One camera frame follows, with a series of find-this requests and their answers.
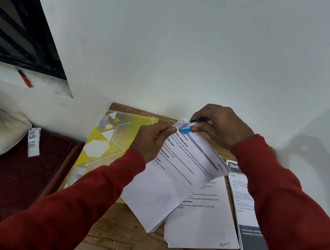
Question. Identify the person's left hand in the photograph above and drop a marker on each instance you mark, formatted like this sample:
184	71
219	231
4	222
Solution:
149	139

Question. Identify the person's right hand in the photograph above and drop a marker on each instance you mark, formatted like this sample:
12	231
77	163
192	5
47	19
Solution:
228	128

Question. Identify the blue and silver stapler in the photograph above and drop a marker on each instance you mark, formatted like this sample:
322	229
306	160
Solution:
186	129

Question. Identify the stack of printed sheets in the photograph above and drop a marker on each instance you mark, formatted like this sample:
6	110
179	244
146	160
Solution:
176	170

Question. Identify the yellow patterned plastic folder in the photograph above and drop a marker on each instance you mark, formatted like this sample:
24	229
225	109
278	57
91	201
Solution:
104	144

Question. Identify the pile of text-only sheets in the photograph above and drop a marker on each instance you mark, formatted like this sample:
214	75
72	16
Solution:
201	225

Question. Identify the person's left forearm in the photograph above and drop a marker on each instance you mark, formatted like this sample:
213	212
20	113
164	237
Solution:
61	210

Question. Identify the person's right forearm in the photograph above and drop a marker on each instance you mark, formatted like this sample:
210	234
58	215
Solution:
294	222

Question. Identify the white paper label tag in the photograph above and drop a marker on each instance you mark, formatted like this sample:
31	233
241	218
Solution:
34	142

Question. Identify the red marker on sill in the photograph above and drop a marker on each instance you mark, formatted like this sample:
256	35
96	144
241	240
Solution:
26	79

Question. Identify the maroon bed mattress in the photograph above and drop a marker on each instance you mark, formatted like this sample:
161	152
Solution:
7	191

